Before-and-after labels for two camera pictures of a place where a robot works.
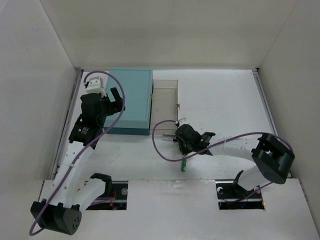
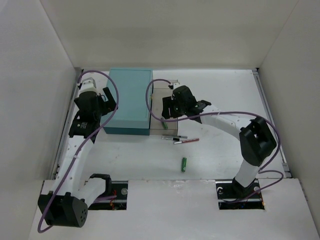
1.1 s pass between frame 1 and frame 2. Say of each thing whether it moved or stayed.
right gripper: moved
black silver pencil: stayed
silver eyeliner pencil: stayed
